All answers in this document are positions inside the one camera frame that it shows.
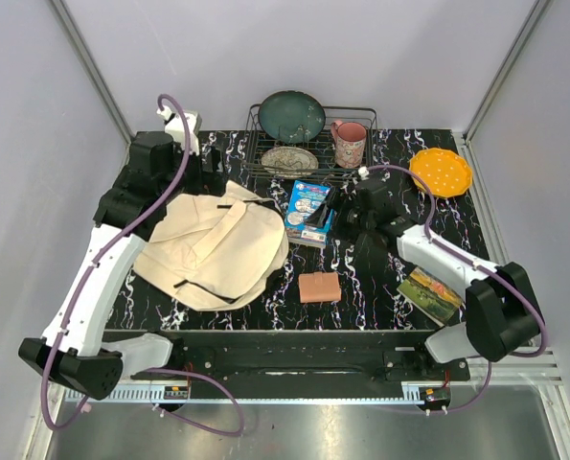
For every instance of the blue comic book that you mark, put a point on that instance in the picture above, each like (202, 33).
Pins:
(305, 199)

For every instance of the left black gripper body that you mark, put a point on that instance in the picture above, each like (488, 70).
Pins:
(191, 178)

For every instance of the cream canvas student bag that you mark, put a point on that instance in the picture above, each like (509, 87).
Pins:
(215, 253)

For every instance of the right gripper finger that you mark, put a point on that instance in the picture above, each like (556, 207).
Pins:
(330, 200)
(319, 218)

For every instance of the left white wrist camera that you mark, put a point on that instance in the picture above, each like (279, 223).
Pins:
(174, 126)

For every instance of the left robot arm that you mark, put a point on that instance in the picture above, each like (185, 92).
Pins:
(71, 351)

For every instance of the landscape cover thin book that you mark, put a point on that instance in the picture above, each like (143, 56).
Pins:
(428, 294)

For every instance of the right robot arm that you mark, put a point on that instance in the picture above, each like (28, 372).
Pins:
(502, 313)

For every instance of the pink patterned mug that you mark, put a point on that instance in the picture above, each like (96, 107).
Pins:
(349, 143)

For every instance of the patterned beige small plate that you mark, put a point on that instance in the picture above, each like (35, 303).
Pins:
(289, 162)

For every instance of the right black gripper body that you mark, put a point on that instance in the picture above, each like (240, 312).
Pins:
(356, 219)

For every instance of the dark green ceramic plate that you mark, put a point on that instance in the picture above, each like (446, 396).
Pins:
(291, 117)

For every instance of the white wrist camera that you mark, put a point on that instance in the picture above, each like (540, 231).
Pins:
(363, 172)
(174, 126)

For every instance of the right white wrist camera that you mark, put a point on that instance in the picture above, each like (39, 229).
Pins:
(363, 172)

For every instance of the orange dotted plate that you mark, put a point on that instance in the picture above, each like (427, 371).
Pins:
(445, 172)

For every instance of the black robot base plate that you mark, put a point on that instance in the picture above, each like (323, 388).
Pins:
(306, 365)

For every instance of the black wire dish rack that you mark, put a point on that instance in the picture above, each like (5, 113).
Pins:
(322, 146)

